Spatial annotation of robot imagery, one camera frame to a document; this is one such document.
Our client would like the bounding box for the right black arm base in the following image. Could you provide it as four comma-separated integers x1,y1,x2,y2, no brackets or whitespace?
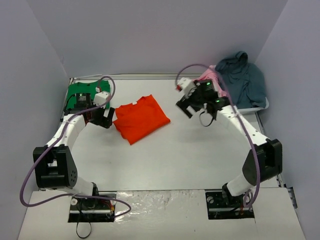
205,190,255,220

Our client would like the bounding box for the green folded t-shirt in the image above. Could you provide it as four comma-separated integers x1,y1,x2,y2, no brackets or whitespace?
66,80,112,109

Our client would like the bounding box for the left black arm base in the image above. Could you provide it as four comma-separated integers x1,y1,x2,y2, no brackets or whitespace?
68,197,117,223

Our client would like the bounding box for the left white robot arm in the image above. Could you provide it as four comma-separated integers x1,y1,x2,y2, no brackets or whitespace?
33,91,115,209

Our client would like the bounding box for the orange t-shirt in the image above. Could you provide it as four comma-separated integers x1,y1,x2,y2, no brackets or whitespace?
113,95,171,145

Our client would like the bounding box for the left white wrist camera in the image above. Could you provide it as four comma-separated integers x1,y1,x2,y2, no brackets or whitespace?
93,87,111,109

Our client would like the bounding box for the black cable loop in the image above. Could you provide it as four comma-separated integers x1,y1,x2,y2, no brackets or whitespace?
75,221,93,239

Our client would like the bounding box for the white plastic basket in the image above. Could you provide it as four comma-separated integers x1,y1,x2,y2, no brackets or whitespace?
238,97,270,115

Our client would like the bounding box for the blue-grey t-shirt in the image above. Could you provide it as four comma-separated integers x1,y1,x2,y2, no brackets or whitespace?
215,51,267,109

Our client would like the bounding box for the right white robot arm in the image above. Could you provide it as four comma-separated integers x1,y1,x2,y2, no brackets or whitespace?
176,77,283,207

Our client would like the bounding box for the pink t-shirt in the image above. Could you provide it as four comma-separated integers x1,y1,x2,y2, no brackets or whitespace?
196,65,227,97

